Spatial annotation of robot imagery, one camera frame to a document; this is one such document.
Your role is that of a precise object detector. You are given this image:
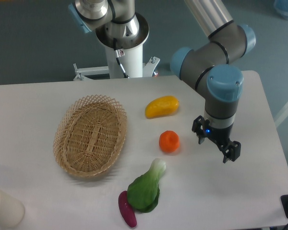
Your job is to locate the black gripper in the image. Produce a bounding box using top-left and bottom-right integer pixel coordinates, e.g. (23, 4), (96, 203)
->
(192, 115), (241, 163)

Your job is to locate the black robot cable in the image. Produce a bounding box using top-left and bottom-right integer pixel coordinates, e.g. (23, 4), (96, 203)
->
(112, 37), (130, 79)

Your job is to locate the cream cylindrical bottle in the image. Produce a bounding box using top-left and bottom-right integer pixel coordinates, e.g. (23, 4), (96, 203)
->
(0, 190), (25, 228)

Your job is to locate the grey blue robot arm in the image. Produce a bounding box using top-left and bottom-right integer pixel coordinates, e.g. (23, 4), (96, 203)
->
(69, 0), (256, 161)

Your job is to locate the woven wicker basket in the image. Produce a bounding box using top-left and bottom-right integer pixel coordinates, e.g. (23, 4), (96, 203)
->
(53, 95), (127, 178)

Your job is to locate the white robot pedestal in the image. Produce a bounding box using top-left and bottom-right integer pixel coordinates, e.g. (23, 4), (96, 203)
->
(73, 12), (160, 81)

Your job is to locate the blue object top right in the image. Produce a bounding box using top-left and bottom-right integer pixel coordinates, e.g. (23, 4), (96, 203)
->
(274, 0), (288, 20)

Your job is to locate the green bok choy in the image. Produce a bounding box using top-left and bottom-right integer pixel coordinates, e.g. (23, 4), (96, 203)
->
(127, 158), (167, 213)

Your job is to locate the purple sweet potato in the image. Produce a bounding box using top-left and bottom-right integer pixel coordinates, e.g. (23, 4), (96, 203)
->
(118, 191), (137, 228)

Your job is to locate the yellow mango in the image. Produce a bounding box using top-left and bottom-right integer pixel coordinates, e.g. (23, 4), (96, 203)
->
(145, 95), (180, 119)

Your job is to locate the orange tangerine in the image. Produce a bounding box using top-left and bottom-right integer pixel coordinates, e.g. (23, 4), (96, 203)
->
(159, 130), (180, 153)

